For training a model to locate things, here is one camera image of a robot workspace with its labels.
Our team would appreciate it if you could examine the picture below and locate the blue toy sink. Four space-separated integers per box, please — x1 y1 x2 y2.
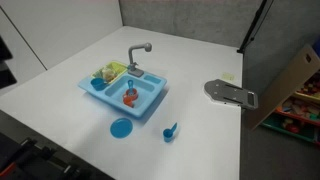
77 59 168 119

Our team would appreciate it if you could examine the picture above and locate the blue toy cup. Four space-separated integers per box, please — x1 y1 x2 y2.
90 77 108 92

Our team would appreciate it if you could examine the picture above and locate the orange toy pot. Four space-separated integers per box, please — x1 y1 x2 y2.
125 88 140 101

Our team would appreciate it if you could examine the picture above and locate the grey toy faucet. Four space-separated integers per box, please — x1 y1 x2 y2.
127 42 153 78

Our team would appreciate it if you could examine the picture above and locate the yellow-green dish rack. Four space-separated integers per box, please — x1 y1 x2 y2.
90 60 129 83

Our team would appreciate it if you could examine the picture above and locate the blue toy plate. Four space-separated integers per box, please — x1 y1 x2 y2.
109 117 134 140

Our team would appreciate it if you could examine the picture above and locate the white and orange toy food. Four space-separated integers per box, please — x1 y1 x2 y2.
101 67 116 83

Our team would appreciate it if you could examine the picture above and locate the grey metal mounting plate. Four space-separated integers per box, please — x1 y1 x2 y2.
203 78 259 111

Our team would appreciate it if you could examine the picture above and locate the pale yellow sticker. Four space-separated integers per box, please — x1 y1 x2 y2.
221 72 236 82

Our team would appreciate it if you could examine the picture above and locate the black divider pole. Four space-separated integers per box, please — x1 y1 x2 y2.
236 0 269 54

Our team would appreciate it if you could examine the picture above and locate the wooden toy shelf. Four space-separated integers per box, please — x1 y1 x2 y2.
248 43 320 147

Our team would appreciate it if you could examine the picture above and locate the black equipment frame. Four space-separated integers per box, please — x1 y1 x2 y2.
0 132 104 180

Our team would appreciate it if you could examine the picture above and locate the black object at wall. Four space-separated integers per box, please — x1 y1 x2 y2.
0 34 18 90

